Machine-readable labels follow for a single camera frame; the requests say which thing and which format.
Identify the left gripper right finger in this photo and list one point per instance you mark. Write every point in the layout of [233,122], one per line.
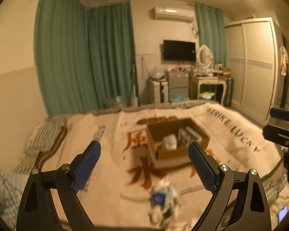
[205,166]

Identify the large green curtain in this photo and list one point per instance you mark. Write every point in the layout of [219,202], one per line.
[84,57]

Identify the white oval vanity mirror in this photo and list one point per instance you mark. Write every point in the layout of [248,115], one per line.
[204,57]

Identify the dark suitcase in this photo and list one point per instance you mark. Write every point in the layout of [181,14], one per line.
[228,91]

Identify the white green plush toy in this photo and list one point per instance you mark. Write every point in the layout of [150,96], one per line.
[165,204]

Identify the white suitcase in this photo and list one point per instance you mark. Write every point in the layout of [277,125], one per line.
[159,92]

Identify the dark blue packet in box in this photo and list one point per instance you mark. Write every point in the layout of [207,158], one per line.
[186,136]

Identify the clear water jug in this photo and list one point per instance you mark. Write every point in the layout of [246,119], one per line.
[118,102]

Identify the hanging pink clothes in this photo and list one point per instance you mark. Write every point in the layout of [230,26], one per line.
[284,60]

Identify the brown cardboard box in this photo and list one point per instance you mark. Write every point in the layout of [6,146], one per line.
[163,159]

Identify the white fluffy plush bundle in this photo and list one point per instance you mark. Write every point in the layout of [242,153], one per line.
[169,142]

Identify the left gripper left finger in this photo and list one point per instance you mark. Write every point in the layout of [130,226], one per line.
[83,165]

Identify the white dressing table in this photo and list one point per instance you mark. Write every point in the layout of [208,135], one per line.
[195,83]

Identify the grey mini fridge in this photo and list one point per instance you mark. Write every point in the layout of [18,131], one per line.
[178,84]

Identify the striped bed sheet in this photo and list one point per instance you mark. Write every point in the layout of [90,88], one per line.
[43,143]

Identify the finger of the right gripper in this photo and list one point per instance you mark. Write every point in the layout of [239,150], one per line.
[279,114]
[276,135]

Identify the narrow green curtain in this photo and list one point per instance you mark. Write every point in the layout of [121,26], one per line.
[212,32]

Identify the white sliding wardrobe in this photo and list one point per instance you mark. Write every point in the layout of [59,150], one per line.
[252,48]

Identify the black wall television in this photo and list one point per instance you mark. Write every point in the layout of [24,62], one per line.
[179,50]

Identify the white air conditioner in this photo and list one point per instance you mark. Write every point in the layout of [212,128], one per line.
[176,14]

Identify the smartphone with lit screen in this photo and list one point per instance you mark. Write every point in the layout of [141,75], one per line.
[282,213]

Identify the cream printed bed blanket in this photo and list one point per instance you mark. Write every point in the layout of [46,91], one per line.
[117,194]

